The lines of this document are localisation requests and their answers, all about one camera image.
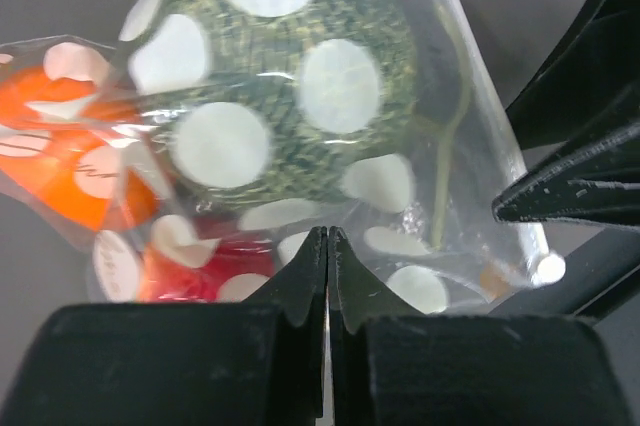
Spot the fake green melon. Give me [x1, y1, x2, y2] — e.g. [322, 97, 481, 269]
[118, 0, 418, 210]

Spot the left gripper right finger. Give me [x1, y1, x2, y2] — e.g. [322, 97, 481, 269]
[327, 227, 634, 425]

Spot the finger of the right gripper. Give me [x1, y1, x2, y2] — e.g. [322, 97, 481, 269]
[507, 0, 639, 150]
[492, 85, 640, 235]

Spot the polka dot zip top bag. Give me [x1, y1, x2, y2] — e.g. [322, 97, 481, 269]
[1, 0, 566, 314]

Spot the fake red fruit in bag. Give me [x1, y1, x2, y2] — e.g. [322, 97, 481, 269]
[136, 241, 275, 303]

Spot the fake orange fruit in bag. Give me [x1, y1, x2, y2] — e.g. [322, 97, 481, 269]
[0, 65, 161, 235]

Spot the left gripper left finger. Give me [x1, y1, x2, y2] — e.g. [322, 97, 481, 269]
[1, 227, 328, 425]

